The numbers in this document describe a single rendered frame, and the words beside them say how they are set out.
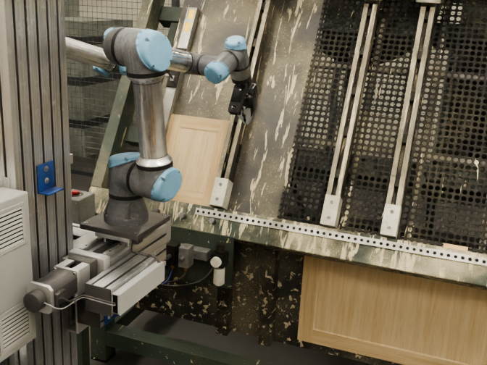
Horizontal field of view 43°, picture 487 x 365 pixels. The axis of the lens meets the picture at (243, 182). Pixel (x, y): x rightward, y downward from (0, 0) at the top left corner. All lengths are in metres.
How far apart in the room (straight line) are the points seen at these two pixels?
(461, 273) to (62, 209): 1.46
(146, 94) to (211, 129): 0.98
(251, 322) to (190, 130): 0.97
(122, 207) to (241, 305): 1.15
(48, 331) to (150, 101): 0.82
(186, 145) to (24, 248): 1.17
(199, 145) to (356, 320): 1.06
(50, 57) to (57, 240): 0.58
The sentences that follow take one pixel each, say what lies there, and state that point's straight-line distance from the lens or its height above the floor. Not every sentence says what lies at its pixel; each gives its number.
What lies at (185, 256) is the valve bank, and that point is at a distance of 2.59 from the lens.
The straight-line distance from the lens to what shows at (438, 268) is 2.46.
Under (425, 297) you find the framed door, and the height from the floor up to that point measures 0.59.
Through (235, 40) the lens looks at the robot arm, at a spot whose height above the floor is 1.63.
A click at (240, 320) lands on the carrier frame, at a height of 0.27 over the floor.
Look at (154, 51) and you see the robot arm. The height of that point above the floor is 1.62.
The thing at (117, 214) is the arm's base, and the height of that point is 1.08.
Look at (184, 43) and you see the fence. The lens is 3.01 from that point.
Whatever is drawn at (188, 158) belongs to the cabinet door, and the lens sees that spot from 2.79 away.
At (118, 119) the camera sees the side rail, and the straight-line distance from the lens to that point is 2.97.
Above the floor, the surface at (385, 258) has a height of 0.83.
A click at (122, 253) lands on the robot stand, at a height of 0.98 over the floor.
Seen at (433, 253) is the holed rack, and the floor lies 0.88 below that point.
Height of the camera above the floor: 1.79
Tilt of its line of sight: 17 degrees down
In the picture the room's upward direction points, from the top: 3 degrees clockwise
